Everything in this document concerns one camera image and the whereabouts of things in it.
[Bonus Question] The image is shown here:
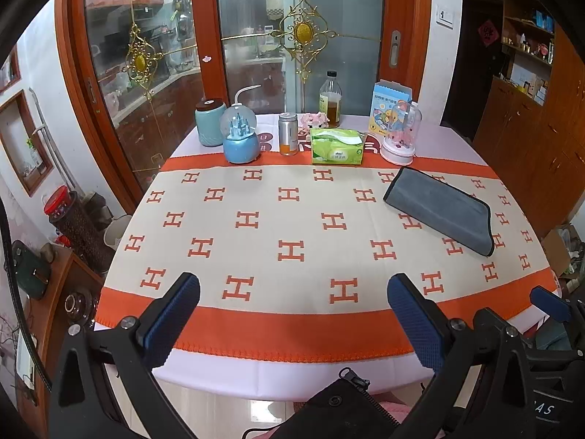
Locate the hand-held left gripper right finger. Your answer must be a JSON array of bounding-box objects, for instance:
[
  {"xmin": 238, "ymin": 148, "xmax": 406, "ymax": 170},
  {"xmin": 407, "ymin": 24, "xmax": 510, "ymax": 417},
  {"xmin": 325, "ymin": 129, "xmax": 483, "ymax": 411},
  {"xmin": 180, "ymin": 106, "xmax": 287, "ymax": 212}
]
[{"xmin": 388, "ymin": 273, "xmax": 540, "ymax": 439}]

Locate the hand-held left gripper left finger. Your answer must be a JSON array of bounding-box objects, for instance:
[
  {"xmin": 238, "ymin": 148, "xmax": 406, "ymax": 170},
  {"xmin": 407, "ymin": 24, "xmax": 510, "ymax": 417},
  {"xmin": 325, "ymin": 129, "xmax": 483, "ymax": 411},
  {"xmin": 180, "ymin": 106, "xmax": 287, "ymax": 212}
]
[{"xmin": 48, "ymin": 272, "xmax": 202, "ymax": 439}]

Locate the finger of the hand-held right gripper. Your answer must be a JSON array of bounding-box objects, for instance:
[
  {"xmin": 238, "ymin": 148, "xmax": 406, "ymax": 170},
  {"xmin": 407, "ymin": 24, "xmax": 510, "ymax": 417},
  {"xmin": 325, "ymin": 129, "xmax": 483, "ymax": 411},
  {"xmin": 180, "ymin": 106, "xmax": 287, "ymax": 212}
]
[{"xmin": 530, "ymin": 286, "xmax": 585, "ymax": 330}]

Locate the grey towel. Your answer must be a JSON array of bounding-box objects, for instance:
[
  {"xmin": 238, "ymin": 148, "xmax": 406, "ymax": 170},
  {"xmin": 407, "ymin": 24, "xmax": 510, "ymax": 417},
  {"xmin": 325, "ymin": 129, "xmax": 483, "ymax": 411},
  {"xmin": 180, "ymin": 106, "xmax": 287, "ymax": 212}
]
[{"xmin": 383, "ymin": 167, "xmax": 495, "ymax": 257}]

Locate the cardboard box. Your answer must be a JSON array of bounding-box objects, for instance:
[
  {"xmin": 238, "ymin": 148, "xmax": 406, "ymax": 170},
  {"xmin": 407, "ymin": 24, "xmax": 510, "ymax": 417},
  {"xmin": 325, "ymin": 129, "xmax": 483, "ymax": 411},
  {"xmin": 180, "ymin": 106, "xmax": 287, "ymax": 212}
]
[{"xmin": 539, "ymin": 224, "xmax": 585, "ymax": 279}]

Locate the black zipper bag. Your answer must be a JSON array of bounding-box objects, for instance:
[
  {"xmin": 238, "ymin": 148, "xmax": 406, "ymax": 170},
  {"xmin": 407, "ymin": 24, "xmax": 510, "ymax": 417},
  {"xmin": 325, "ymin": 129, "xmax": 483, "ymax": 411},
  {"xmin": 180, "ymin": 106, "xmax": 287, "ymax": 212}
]
[{"xmin": 297, "ymin": 366, "xmax": 439, "ymax": 439}]

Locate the wooden side cabinet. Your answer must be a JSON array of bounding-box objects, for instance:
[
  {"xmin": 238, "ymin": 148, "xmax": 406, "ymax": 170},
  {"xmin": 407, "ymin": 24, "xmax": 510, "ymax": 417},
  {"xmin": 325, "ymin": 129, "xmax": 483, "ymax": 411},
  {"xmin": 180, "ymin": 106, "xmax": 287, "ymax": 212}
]
[{"xmin": 16, "ymin": 243, "xmax": 107, "ymax": 439}]

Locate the red lidded tall jar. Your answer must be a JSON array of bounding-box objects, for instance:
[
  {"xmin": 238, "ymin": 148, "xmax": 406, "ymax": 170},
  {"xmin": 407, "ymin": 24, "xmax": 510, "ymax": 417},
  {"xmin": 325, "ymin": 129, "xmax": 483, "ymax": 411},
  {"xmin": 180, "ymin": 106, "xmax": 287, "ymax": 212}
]
[{"xmin": 44, "ymin": 186, "xmax": 114, "ymax": 275}]

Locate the dark handbag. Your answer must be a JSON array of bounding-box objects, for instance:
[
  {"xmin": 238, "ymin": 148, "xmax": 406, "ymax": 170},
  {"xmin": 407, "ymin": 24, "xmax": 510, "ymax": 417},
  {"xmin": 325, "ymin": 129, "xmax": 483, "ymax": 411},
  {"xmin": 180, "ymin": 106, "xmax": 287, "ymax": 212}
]
[{"xmin": 11, "ymin": 240, "xmax": 52, "ymax": 301}]

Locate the wooden shelf cabinet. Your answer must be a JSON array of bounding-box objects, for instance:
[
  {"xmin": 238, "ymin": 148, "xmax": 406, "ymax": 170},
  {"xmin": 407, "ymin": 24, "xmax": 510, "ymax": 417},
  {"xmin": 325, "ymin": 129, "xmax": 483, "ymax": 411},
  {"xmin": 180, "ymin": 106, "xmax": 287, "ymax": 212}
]
[{"xmin": 473, "ymin": 0, "xmax": 585, "ymax": 239}]

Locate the orange patterned beige blanket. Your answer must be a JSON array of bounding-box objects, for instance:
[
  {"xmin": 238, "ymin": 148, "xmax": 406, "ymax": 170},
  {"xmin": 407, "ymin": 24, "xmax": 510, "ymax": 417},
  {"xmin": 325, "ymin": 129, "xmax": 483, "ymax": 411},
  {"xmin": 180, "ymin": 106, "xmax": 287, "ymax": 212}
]
[{"xmin": 94, "ymin": 155, "xmax": 562, "ymax": 364}]

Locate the wooden framed glass sliding door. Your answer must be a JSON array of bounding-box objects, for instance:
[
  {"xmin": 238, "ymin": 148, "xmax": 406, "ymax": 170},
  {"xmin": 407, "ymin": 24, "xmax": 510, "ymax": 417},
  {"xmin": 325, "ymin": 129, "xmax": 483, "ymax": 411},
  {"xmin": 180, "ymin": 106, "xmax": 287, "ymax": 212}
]
[
  {"xmin": 55, "ymin": 0, "xmax": 229, "ymax": 204},
  {"xmin": 189, "ymin": 0, "xmax": 433, "ymax": 122}
]

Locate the blue snow globe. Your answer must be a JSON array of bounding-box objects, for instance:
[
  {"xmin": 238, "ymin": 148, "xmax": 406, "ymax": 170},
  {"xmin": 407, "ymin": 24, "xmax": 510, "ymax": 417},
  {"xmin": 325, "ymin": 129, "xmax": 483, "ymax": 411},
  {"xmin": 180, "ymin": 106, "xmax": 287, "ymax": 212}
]
[{"xmin": 220, "ymin": 104, "xmax": 262, "ymax": 164}]

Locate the glass dome ornament pink base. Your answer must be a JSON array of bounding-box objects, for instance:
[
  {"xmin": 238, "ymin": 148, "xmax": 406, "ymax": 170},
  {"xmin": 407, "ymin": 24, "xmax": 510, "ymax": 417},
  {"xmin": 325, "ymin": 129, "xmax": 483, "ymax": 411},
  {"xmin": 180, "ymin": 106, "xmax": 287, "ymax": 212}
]
[{"xmin": 380, "ymin": 101, "xmax": 420, "ymax": 166}]

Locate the green tissue pack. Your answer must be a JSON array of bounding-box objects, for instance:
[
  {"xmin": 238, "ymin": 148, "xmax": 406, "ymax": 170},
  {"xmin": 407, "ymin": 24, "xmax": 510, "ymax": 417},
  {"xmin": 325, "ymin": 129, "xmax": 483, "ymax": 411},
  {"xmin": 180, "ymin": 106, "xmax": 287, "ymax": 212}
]
[{"xmin": 311, "ymin": 128, "xmax": 366, "ymax": 165}]

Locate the teal jar with dark lid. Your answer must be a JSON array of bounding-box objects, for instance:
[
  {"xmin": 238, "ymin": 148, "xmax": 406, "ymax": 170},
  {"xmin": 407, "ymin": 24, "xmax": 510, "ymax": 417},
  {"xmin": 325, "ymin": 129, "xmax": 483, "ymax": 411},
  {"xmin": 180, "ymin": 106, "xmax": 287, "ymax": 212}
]
[{"xmin": 195, "ymin": 98, "xmax": 228, "ymax": 148}]

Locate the blue cartoon printed box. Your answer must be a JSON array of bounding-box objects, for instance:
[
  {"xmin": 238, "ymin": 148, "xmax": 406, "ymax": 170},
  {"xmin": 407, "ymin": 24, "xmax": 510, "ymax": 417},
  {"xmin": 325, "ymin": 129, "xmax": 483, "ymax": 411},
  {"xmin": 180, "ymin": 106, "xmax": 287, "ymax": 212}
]
[{"xmin": 368, "ymin": 81, "xmax": 412, "ymax": 135}]

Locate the silver canister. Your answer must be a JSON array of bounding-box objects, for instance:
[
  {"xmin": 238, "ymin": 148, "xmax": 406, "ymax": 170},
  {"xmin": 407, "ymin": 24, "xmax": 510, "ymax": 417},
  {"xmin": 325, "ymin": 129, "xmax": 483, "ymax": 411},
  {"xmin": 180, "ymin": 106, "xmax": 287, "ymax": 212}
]
[{"xmin": 278, "ymin": 113, "xmax": 298, "ymax": 157}]

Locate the pink flower ornament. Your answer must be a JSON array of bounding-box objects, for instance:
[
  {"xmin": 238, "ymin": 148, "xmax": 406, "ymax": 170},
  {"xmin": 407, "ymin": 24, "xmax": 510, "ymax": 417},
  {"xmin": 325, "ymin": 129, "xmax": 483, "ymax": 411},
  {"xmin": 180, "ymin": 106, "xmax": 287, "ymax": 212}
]
[{"xmin": 299, "ymin": 112, "xmax": 331, "ymax": 130}]

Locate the glass bottle with amber liquid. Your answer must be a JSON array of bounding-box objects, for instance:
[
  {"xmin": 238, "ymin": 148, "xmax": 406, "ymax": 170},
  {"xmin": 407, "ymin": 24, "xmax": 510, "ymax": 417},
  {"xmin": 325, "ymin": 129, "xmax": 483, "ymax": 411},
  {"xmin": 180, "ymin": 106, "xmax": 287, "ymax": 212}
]
[{"xmin": 319, "ymin": 71, "xmax": 342, "ymax": 129}]

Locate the white gooseneck lamp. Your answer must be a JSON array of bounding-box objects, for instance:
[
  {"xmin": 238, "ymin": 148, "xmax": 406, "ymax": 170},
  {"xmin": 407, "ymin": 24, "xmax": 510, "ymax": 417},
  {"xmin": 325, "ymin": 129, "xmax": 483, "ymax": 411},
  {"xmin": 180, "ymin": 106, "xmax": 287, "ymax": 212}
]
[{"xmin": 234, "ymin": 85, "xmax": 262, "ymax": 107}]

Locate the gold door ornament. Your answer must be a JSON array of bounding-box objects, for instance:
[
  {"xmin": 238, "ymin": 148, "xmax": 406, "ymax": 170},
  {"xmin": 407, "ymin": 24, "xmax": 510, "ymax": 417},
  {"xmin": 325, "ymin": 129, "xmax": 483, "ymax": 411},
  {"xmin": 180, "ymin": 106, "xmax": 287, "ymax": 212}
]
[
  {"xmin": 121, "ymin": 25, "xmax": 164, "ymax": 101},
  {"xmin": 272, "ymin": 0, "xmax": 337, "ymax": 84}
]

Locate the wooden wall frame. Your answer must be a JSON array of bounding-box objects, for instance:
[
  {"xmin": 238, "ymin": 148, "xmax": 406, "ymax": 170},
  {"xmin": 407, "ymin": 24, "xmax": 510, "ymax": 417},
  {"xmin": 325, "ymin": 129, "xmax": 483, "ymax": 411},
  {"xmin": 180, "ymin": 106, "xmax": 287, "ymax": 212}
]
[{"xmin": 0, "ymin": 89, "xmax": 54, "ymax": 197}]

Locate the red wall decoration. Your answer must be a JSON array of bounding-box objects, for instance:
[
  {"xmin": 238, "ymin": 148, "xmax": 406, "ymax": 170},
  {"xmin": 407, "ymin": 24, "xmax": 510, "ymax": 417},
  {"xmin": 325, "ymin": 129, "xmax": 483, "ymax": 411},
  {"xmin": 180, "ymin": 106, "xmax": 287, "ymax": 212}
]
[{"xmin": 478, "ymin": 19, "xmax": 500, "ymax": 46}]

